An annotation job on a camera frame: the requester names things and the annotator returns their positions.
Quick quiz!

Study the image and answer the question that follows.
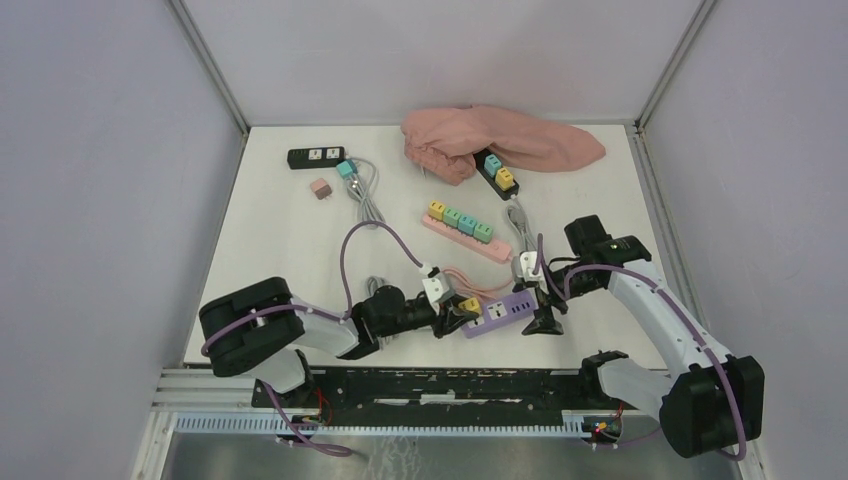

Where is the yellow adapter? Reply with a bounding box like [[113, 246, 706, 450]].
[[427, 201, 446, 222], [494, 167, 515, 191], [458, 297, 482, 315]]

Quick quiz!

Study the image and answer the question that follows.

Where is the teal plug adapter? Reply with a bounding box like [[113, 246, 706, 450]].
[[336, 159, 358, 181]]

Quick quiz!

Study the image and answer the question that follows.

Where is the black power strip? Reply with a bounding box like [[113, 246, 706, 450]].
[[286, 146, 346, 170], [473, 149, 520, 201]]

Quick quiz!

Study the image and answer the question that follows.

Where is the purple power strip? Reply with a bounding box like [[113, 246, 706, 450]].
[[461, 290, 538, 339]]

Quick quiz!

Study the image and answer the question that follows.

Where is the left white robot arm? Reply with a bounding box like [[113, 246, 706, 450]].
[[199, 275, 482, 407]]

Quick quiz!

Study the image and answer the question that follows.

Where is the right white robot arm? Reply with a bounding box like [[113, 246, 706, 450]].
[[511, 215, 765, 462]]

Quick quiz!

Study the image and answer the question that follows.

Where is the pink power strip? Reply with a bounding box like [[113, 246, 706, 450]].
[[421, 215, 513, 264]]

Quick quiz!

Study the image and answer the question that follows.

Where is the green adapter on pink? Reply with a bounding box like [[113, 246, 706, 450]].
[[473, 222, 494, 244], [442, 207, 462, 229]]

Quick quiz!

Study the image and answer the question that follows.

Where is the teal adapter on pink strip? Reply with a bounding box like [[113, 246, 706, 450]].
[[457, 215, 477, 236]]

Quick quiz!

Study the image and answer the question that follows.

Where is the yellow adapter on pink strip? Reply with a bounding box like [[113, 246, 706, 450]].
[[427, 201, 446, 222]]

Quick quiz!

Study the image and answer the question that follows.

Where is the teal adapter on back strip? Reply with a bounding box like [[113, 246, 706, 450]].
[[483, 154, 503, 178]]

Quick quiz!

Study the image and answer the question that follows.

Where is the black power strip under cloth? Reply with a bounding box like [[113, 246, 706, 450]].
[[473, 149, 520, 201]]

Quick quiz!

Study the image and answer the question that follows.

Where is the pink cloth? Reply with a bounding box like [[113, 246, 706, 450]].
[[400, 105, 606, 186]]

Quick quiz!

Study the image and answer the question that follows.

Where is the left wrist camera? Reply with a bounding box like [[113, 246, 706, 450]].
[[422, 267, 455, 310]]

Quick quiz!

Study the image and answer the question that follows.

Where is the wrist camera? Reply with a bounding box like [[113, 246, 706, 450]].
[[422, 267, 455, 310], [511, 251, 548, 293]]

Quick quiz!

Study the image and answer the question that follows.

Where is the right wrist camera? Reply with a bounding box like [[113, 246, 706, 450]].
[[511, 251, 548, 293]]

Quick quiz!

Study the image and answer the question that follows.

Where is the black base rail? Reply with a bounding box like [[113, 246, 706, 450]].
[[251, 366, 633, 438]]

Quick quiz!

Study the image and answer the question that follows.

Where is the grey cable bundle centre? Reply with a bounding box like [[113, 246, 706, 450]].
[[364, 201, 535, 346]]

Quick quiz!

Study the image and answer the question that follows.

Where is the grey cable of left strip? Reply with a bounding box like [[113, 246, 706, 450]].
[[344, 157, 387, 231]]

